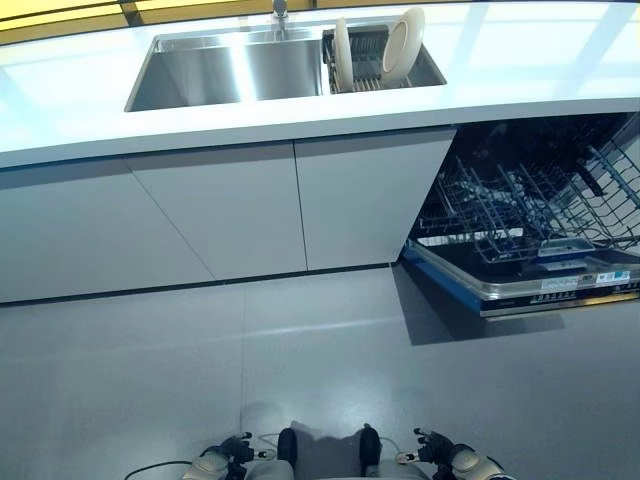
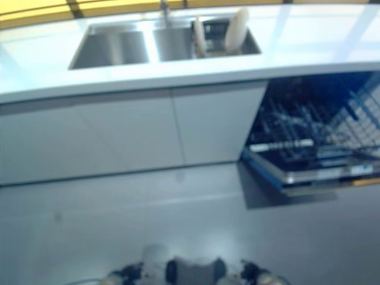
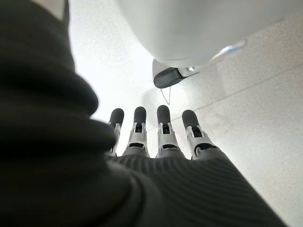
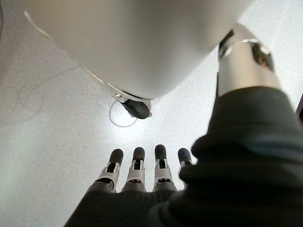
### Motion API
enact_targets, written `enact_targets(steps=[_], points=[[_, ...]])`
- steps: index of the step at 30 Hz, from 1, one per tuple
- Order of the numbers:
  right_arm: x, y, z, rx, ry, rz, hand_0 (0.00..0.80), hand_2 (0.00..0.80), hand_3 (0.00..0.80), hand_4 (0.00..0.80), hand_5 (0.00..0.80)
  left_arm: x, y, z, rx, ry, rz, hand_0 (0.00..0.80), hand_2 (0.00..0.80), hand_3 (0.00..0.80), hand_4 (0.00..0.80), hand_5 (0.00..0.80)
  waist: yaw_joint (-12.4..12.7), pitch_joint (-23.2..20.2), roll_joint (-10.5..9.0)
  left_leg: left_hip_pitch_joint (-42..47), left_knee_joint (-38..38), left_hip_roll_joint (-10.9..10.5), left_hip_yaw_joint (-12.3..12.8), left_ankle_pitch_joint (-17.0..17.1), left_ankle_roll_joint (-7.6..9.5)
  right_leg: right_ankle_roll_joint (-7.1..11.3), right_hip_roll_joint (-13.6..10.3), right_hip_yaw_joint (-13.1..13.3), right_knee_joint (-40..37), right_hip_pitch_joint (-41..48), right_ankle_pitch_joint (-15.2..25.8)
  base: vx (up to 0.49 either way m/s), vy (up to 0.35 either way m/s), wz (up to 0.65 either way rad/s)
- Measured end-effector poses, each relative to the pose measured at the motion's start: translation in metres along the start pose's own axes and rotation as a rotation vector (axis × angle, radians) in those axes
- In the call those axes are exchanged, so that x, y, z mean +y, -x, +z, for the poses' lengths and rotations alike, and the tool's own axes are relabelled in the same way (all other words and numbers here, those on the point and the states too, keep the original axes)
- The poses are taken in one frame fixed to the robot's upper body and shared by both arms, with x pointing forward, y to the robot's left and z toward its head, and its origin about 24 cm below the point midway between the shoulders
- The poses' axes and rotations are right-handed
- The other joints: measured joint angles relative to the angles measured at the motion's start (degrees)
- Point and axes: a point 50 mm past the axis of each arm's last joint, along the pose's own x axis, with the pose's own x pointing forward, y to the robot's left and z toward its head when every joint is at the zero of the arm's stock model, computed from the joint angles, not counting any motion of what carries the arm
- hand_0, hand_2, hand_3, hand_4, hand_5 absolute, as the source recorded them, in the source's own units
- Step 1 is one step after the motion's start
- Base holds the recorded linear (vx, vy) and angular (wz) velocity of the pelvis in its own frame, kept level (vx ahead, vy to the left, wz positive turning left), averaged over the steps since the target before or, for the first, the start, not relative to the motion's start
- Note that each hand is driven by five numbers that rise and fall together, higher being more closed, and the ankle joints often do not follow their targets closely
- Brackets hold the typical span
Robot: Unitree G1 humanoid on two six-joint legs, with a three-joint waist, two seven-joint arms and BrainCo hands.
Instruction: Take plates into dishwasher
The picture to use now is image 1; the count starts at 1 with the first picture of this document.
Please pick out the right robot hand dark palm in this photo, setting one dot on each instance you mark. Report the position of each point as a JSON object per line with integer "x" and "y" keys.
{"x": 437, "y": 450}

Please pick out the left robot hand dark palm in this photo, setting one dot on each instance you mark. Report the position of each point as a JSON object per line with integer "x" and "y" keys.
{"x": 235, "y": 452}

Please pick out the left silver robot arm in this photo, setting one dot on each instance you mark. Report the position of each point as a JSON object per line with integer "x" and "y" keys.
{"x": 205, "y": 467}

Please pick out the dark window frame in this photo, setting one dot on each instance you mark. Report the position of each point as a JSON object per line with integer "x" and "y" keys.
{"x": 131, "y": 11}

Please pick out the chrome pull-down faucet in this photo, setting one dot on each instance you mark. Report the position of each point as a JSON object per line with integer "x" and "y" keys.
{"x": 280, "y": 7}

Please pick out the cream ceramic plate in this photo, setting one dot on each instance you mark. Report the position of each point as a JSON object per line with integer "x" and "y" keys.
{"x": 404, "y": 45}
{"x": 341, "y": 50}

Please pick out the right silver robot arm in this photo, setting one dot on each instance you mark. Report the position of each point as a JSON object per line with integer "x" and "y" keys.
{"x": 475, "y": 465}

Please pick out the black dish drying rack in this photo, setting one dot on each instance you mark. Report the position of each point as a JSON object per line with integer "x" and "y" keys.
{"x": 367, "y": 55}

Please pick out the stainless steel sink basin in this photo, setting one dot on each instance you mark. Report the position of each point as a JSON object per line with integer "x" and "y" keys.
{"x": 200, "y": 75}

